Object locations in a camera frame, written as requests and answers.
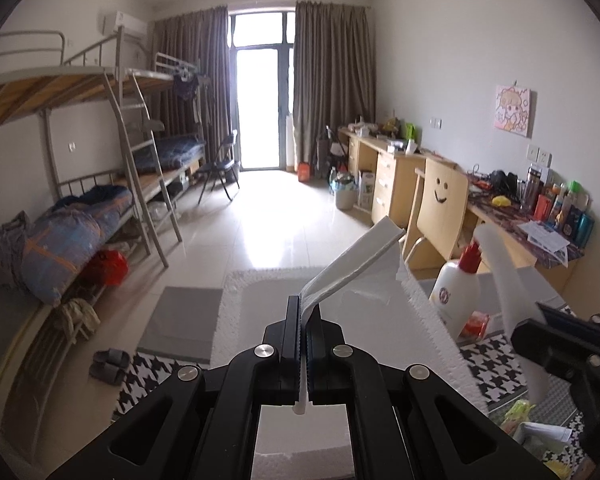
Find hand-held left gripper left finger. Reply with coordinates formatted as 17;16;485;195
45;296;301;480

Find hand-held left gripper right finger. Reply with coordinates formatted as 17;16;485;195
310;305;556;480

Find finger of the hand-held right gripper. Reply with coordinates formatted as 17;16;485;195
536;301;600;349
511;319;589;378

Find white foam box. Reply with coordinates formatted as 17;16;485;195
209;266;487;480

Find blue face mask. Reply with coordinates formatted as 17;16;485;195
517;421;575;443

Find white foam strip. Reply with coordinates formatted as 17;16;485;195
472;224;553;403

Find white foam sheet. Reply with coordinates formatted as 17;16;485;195
292;216;407;416

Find black white houndstooth tablecloth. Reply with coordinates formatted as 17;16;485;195
111;330;596;480

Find red snack packet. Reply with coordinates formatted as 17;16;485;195
459;310;492;341

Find white papers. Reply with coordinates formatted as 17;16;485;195
517;220;571;266

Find white lotion pump bottle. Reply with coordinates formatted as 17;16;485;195
427;240;496;341

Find row of toiletry bottles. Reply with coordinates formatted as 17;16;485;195
535;180;595;248

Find patterned desk mat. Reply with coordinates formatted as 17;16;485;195
467;195;581;271

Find clear thermos bottle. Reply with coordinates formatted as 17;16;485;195
525;164;543;211

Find white bucket with bottles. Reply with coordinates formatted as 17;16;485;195
332;170;360;211

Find black bag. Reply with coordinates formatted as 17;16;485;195
490;170;518;196

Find white carton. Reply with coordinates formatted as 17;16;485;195
357;170;376;211

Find wooden chair with smiley face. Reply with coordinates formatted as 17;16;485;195
402;155;471;273

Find black folding chair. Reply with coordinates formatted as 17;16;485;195
195;130;242;205

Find long wooden desk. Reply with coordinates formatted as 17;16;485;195
337;127;581;281

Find dark trolley bag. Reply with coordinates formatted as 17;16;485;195
316;127;351;181

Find red plastic bag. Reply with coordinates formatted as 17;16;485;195
85;249;130;287

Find yellowish cloth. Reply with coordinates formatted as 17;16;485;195
55;297;101;346

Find blue mattress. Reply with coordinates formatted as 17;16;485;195
132;136;206;171

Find glass balcony door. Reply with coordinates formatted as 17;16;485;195
228;10;297;171

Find blue orange quilt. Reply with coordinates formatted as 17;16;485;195
20;185;133;308

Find brown curtain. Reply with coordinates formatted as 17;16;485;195
292;1;378;173
152;6;231;171

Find hanging dark blue garment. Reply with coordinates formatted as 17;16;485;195
172;72;213;126

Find grey pillow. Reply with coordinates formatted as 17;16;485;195
0;210;31;288

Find metal bunk bed with ladder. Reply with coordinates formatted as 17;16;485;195
0;30;183;441

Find white air conditioner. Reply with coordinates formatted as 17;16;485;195
101;10;148;36

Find white double wall socket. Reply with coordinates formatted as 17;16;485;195
526;144;553;167

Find cartoon wall picture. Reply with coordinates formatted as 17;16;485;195
492;85;535;138

